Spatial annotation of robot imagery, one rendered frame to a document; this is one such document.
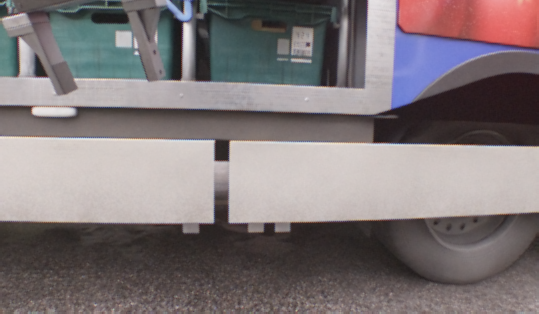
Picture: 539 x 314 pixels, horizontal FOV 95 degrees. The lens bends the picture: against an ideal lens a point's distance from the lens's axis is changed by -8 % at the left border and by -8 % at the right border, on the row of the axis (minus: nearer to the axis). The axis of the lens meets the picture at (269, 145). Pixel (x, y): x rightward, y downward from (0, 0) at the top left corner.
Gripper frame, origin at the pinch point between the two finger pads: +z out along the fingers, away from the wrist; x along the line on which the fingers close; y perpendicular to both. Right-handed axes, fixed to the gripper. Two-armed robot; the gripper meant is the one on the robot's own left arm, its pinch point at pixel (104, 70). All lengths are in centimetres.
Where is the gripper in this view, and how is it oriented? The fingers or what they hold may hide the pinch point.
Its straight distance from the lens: 40.5
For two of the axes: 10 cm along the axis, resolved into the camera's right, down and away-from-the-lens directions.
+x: -9.9, 0.9, 1.1
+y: 0.6, -4.9, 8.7
